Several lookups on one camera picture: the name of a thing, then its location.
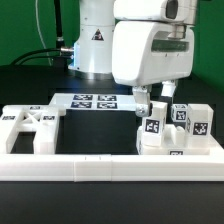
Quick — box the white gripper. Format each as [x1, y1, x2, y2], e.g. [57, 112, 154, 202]
[112, 21, 194, 117]

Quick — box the white chair seat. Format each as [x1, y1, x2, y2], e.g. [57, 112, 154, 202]
[136, 124, 217, 155]

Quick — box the white tagged cube right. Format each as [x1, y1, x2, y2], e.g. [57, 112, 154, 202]
[171, 104, 187, 122]

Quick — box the white marker base sheet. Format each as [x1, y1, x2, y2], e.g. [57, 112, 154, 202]
[50, 93, 136, 111]

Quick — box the white U-shaped fence frame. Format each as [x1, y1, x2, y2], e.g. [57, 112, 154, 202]
[0, 119, 224, 183]

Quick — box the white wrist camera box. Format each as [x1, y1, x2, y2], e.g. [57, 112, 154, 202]
[113, 0, 198, 25]

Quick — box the black cable upper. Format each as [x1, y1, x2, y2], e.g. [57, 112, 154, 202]
[9, 48, 75, 66]

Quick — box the black cable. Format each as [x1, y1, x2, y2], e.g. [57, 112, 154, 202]
[9, 48, 75, 66]
[19, 54, 75, 66]

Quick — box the white chair back frame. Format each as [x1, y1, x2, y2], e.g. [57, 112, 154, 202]
[0, 105, 66, 155]

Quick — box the black cable lower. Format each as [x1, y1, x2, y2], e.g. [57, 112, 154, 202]
[19, 54, 75, 66]

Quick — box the thin white cable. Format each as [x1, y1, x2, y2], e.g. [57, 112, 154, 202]
[34, 0, 54, 67]

